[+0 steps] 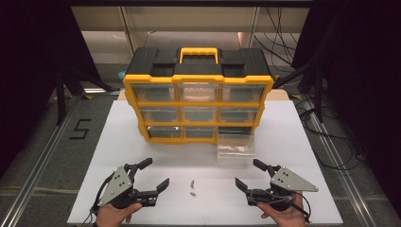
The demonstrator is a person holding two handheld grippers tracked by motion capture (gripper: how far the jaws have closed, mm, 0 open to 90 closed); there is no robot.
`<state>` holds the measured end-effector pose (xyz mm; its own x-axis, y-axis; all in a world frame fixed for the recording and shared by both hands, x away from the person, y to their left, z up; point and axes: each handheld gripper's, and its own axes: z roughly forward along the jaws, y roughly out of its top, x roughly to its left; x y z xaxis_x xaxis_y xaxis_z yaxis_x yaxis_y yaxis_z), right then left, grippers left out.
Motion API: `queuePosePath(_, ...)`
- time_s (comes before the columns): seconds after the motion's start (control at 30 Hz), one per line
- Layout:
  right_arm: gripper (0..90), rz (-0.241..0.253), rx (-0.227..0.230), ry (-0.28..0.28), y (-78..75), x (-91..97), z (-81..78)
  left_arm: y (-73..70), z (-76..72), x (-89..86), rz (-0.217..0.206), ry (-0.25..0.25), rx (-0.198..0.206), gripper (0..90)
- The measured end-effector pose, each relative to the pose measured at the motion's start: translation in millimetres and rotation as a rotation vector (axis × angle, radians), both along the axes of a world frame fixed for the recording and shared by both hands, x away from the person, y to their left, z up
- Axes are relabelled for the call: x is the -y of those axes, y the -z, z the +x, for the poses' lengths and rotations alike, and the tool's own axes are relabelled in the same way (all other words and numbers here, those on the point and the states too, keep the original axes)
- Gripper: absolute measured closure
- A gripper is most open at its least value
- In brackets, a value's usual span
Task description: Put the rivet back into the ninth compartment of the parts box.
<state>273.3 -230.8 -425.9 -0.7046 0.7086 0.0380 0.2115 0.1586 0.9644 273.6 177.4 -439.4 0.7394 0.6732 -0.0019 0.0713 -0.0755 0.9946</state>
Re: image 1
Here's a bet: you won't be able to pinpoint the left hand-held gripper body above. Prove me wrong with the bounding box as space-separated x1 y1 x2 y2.
98 163 159 210

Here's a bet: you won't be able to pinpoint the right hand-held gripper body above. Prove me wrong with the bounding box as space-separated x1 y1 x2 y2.
245 166 320 212

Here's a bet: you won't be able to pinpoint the pulled-out clear plastic drawer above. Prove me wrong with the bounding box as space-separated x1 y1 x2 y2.
216 127 257 167

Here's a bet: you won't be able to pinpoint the yellow black drawer organizer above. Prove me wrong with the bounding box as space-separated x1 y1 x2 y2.
122 46 275 146

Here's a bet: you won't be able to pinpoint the person's left hand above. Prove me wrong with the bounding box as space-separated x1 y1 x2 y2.
95 202 144 227

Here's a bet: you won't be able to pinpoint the person's right hand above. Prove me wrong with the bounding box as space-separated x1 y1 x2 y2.
256 191 307 227

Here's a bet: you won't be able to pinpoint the black metal stand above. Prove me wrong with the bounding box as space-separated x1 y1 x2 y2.
55 64 116 126
273 61 326 124

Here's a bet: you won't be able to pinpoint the black curtain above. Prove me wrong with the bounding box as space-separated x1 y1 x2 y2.
291 0 401 209
0 0 103 178

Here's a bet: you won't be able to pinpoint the white background shelf unit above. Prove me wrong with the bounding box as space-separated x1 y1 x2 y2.
70 6 310 64

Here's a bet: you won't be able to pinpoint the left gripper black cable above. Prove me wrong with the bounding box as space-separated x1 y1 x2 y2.
80 171 116 226

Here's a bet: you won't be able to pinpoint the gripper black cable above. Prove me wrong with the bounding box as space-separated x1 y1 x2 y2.
80 171 116 226
291 191 312 223

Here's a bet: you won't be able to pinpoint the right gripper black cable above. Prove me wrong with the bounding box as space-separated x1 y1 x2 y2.
291 191 312 223

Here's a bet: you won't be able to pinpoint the metal floor rail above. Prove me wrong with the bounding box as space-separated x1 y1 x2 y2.
301 97 381 227
0 94 81 227

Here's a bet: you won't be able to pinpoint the black cables on floor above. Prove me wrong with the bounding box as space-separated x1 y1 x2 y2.
294 96 368 172

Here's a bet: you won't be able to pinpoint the hanging black cables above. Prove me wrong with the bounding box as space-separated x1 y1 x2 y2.
253 6 301 68

